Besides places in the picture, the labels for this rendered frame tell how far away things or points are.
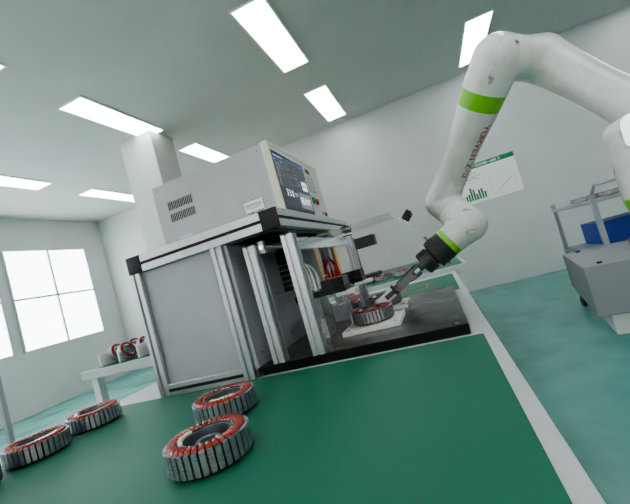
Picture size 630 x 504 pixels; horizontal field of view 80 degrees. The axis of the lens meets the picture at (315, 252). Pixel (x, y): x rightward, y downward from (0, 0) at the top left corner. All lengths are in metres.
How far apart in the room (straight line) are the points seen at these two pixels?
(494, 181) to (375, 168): 1.85
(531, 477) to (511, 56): 0.93
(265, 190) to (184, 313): 0.38
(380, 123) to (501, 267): 3.00
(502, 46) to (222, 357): 1.00
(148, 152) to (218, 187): 4.35
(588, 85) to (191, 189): 1.04
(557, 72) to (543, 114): 5.54
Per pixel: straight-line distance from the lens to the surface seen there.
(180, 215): 1.14
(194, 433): 0.59
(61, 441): 0.96
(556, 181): 6.59
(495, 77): 1.11
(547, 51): 1.22
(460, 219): 1.18
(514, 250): 6.42
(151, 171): 5.33
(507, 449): 0.41
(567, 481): 0.37
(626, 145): 0.92
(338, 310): 1.25
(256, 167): 1.03
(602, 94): 1.15
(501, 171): 6.46
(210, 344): 0.97
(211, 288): 0.94
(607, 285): 0.78
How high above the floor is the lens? 0.95
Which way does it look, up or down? 3 degrees up
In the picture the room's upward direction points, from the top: 16 degrees counter-clockwise
